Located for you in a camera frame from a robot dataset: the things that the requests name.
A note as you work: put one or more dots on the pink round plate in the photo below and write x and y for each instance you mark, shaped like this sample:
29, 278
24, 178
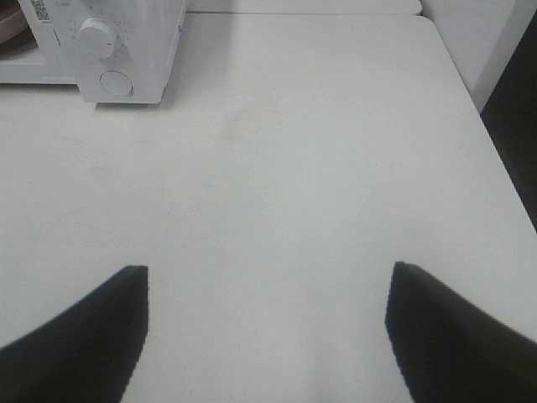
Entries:
15, 30

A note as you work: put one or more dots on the round white door button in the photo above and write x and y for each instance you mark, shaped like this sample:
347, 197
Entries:
116, 83

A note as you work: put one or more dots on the white microwave oven body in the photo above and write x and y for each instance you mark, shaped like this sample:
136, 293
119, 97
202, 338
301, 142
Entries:
148, 33

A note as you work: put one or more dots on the white warning label sticker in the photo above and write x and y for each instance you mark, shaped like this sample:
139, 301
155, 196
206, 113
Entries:
41, 11

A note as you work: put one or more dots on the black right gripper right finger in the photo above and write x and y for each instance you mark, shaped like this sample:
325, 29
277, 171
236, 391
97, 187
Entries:
449, 350

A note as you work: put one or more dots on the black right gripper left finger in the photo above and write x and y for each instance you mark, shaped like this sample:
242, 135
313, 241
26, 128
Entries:
88, 352

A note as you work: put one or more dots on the lower white microwave knob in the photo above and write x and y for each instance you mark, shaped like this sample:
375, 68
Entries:
96, 37

